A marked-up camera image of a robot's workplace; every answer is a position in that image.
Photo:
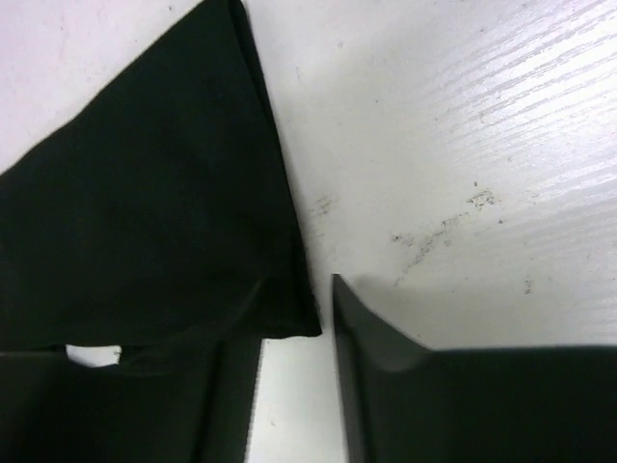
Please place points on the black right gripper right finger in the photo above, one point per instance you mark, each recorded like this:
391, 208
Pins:
404, 402

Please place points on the black tank top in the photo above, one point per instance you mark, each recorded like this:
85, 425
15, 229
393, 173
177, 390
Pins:
160, 219

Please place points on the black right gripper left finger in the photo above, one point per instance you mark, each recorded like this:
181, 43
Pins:
55, 411

